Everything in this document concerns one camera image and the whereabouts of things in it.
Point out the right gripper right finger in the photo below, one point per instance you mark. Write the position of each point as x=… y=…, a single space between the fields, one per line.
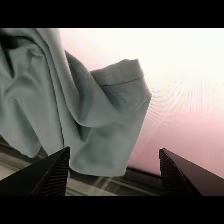
x=186 y=178

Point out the grey-green T-shirt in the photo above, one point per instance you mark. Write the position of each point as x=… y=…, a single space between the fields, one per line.
x=66 y=100

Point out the silver frame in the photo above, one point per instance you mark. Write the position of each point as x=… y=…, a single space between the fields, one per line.
x=87 y=190

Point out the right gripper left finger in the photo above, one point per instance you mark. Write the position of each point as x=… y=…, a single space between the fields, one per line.
x=43 y=176

